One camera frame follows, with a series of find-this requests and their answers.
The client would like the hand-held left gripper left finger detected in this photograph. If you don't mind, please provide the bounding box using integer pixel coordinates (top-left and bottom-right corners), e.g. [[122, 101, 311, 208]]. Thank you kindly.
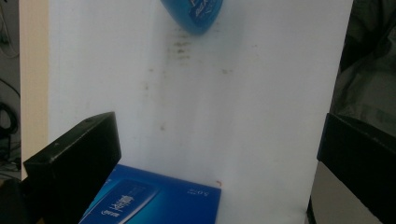
[[21, 111, 122, 224]]

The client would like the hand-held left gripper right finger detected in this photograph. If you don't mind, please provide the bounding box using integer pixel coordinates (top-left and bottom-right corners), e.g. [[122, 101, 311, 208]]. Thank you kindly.
[[316, 112, 396, 224]]

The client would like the blue box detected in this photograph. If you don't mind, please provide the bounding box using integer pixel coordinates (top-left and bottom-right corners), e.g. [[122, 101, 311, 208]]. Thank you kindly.
[[78, 163, 222, 224]]

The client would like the dark cloth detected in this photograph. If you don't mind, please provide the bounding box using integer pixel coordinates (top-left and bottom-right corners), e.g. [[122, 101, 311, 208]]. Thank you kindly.
[[329, 0, 396, 138]]

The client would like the white table cover sheet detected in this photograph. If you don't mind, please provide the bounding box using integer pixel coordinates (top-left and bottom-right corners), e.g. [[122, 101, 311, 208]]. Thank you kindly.
[[47, 0, 355, 224]]

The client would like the blue plastic bottle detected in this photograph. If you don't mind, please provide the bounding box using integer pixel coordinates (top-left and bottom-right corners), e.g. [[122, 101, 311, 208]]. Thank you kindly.
[[160, 0, 225, 36]]

